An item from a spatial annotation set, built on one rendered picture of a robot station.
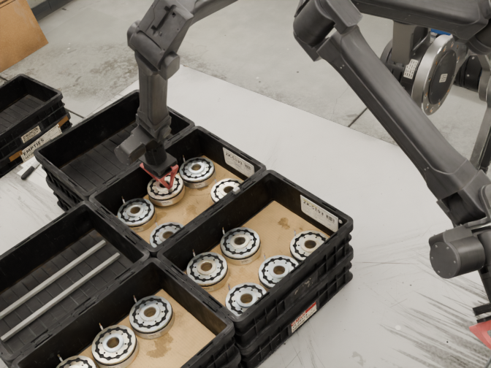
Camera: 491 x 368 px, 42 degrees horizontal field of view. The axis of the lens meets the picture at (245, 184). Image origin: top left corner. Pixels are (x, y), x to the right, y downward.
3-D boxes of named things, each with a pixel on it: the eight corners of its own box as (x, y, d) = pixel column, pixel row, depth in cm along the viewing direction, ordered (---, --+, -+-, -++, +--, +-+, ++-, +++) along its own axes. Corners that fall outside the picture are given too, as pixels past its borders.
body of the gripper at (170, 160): (160, 177, 171) (153, 157, 166) (137, 161, 177) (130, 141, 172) (178, 164, 174) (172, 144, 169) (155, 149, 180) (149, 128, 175)
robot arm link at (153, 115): (184, 50, 124) (144, 13, 125) (163, 69, 123) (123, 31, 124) (176, 131, 165) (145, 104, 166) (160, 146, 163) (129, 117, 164)
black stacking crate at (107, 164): (145, 117, 217) (137, 89, 209) (203, 154, 200) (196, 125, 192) (44, 180, 199) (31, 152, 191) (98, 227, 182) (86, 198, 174)
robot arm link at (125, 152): (172, 125, 161) (147, 103, 162) (139, 152, 155) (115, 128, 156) (164, 148, 171) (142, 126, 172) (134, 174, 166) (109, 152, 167)
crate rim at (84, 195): (139, 93, 210) (137, 87, 209) (199, 130, 193) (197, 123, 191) (33, 158, 193) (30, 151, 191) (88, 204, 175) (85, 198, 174)
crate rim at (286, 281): (269, 173, 176) (269, 167, 174) (356, 226, 158) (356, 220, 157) (155, 261, 158) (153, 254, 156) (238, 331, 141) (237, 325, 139)
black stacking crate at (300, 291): (273, 198, 182) (269, 169, 174) (356, 252, 165) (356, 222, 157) (164, 284, 165) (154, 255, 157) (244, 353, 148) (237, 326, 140)
